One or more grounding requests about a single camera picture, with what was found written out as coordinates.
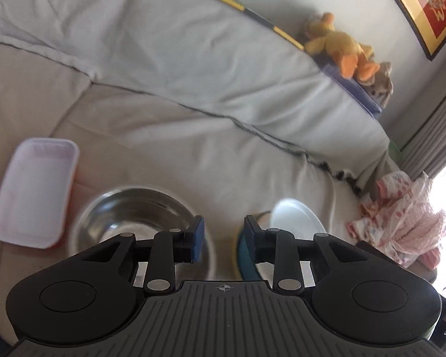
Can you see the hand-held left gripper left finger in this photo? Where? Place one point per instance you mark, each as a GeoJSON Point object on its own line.
{"type": "Point", "coordinates": [197, 240]}

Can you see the stainless steel bowl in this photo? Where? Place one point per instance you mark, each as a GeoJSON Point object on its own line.
{"type": "Point", "coordinates": [133, 212]}

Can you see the pink baby clothes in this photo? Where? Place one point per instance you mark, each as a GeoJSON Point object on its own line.
{"type": "Point", "coordinates": [401, 215]}

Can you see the grey curtain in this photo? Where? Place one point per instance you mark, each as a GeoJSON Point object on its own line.
{"type": "Point", "coordinates": [435, 134]}

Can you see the brown plush toy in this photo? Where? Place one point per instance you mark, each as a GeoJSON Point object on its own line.
{"type": "Point", "coordinates": [381, 83]}

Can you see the framed wall picture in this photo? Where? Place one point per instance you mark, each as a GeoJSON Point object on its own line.
{"type": "Point", "coordinates": [427, 3]}

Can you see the red and white rectangular tray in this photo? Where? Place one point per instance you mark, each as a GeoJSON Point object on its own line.
{"type": "Point", "coordinates": [33, 189]}

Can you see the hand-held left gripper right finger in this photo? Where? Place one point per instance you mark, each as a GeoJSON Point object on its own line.
{"type": "Point", "coordinates": [249, 238]}

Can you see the small green item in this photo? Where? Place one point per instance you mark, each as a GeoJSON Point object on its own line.
{"type": "Point", "coordinates": [394, 148]}

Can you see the yellow plush duck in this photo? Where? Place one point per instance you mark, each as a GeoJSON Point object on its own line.
{"type": "Point", "coordinates": [338, 44]}

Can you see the tall white bowl orange label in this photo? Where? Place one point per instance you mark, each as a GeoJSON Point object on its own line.
{"type": "Point", "coordinates": [297, 217]}

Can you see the yellow and black stick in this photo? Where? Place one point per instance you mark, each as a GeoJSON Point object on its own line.
{"type": "Point", "coordinates": [245, 9]}

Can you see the purple book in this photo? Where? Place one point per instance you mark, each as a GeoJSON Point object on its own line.
{"type": "Point", "coordinates": [356, 91]}

